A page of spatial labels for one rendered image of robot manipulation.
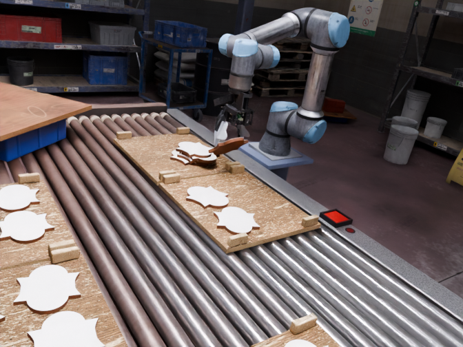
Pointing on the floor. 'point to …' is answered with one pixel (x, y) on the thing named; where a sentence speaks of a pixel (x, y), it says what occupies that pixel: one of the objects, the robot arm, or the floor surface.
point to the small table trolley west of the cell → (171, 76)
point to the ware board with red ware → (335, 111)
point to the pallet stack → (285, 69)
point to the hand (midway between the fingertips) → (227, 142)
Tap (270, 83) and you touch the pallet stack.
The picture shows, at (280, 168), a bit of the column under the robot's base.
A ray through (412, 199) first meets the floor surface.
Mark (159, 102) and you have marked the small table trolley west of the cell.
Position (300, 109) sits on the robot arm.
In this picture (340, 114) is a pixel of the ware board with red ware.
